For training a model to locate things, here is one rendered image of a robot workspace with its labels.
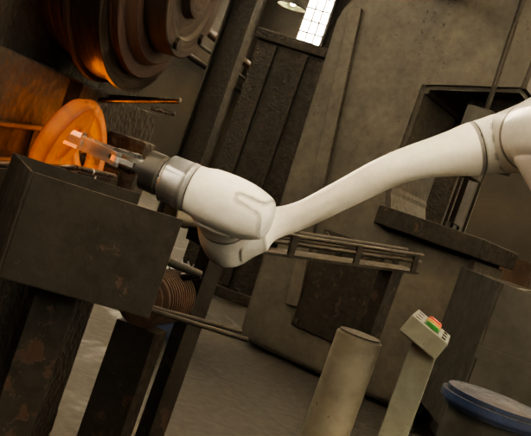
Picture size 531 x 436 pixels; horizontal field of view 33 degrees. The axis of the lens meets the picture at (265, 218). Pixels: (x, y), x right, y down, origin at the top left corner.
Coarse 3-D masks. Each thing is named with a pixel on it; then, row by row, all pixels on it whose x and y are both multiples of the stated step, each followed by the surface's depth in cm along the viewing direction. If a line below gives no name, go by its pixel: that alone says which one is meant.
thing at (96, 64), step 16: (80, 0) 161; (96, 0) 158; (80, 16) 163; (96, 16) 160; (80, 32) 165; (96, 32) 162; (80, 48) 169; (96, 48) 167; (96, 64) 171; (112, 64) 171; (112, 80) 174; (128, 80) 180; (144, 80) 188
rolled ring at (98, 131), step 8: (88, 104) 181; (96, 104) 185; (96, 112) 185; (96, 120) 186; (104, 120) 190; (96, 128) 188; (104, 128) 190; (88, 136) 189; (96, 136) 189; (104, 136) 190; (72, 160) 175; (88, 160) 189; (96, 160) 189; (96, 168) 187
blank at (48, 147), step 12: (60, 108) 161; (72, 108) 162; (84, 108) 163; (48, 120) 160; (60, 120) 160; (72, 120) 160; (84, 120) 166; (48, 132) 159; (60, 132) 159; (36, 144) 160; (48, 144) 159; (60, 144) 163; (36, 156) 161; (48, 156) 161; (60, 156) 168; (72, 156) 174
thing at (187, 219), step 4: (164, 208) 212; (168, 208) 211; (172, 208) 209; (164, 212) 212; (168, 212) 211; (172, 212) 209; (176, 212) 208; (180, 212) 208; (176, 216) 208; (180, 216) 208; (184, 216) 210; (188, 216) 210; (184, 220) 210; (188, 220) 211; (192, 220) 211; (184, 224) 211; (188, 224) 212; (192, 224) 212; (196, 224) 213; (196, 228) 215
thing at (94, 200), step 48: (0, 192) 135; (48, 192) 112; (96, 192) 114; (0, 240) 117; (48, 240) 113; (96, 240) 115; (144, 240) 117; (48, 288) 114; (96, 288) 116; (144, 288) 118; (48, 336) 128; (0, 384) 129; (0, 432) 127
